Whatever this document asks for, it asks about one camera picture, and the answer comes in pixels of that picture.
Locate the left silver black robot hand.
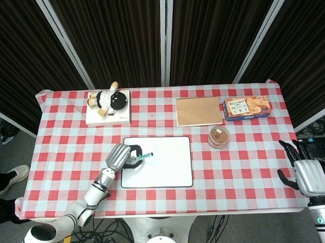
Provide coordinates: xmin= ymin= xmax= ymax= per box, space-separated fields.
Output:
xmin=105 ymin=142 xmax=145 ymax=172

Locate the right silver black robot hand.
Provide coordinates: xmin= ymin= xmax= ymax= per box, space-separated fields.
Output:
xmin=276 ymin=138 xmax=325 ymax=199

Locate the teal white marker pen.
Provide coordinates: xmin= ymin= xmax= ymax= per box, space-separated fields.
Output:
xmin=129 ymin=152 xmax=154 ymax=164

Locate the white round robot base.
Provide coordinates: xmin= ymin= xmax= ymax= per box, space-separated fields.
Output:
xmin=120 ymin=215 xmax=199 ymax=243

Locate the white flat box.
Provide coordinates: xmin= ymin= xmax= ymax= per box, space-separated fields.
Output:
xmin=84 ymin=90 xmax=132 ymax=127

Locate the red white checkered tablecloth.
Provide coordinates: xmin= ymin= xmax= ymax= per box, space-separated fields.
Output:
xmin=10 ymin=78 xmax=310 ymax=223

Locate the black white plush doll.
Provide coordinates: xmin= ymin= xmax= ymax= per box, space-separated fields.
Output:
xmin=86 ymin=80 xmax=129 ymax=118

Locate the brown spiral notebook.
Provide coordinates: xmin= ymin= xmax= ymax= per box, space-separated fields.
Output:
xmin=175 ymin=96 xmax=224 ymax=127

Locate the orange blue biscuit box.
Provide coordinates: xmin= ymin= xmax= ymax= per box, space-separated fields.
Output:
xmin=221 ymin=95 xmax=272 ymax=122

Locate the round clear snack container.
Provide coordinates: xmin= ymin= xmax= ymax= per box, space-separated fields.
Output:
xmin=207 ymin=125 xmax=231 ymax=149

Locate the white sneaker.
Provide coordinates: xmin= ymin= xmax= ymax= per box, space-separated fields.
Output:
xmin=0 ymin=164 xmax=31 ymax=196

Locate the white drawing board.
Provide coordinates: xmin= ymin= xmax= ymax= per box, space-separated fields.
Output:
xmin=119 ymin=135 xmax=194 ymax=190

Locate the grey partition frame post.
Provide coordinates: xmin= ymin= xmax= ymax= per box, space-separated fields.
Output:
xmin=229 ymin=0 xmax=297 ymax=84
xmin=293 ymin=109 xmax=325 ymax=133
xmin=158 ymin=0 xmax=177 ymax=87
xmin=0 ymin=104 xmax=37 ymax=141
xmin=34 ymin=0 xmax=94 ymax=91

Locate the black floor cable bundle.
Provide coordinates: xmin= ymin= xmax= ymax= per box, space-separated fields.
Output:
xmin=52 ymin=217 xmax=135 ymax=243

